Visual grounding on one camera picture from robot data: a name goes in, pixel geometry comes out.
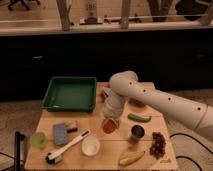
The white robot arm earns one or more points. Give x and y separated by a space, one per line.
194 115

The green cucumber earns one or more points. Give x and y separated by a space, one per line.
137 118

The green plastic tray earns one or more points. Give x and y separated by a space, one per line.
70 94

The dark brown bowl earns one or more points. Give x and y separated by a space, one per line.
136 103

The orange bowl with grey cloth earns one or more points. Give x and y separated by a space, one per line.
105 92

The purple grape bunch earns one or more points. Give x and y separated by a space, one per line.
157 148

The grey blue sponge block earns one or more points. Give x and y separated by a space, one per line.
61 131

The yellow banana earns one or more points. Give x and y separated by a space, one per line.
131 158

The metal cup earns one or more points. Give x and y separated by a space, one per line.
137 133

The green plastic cup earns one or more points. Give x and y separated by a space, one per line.
38 140

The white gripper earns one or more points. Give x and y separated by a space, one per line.
113 107

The black stand left of table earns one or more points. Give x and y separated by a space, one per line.
19 139

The white black brush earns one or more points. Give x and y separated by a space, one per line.
51 157

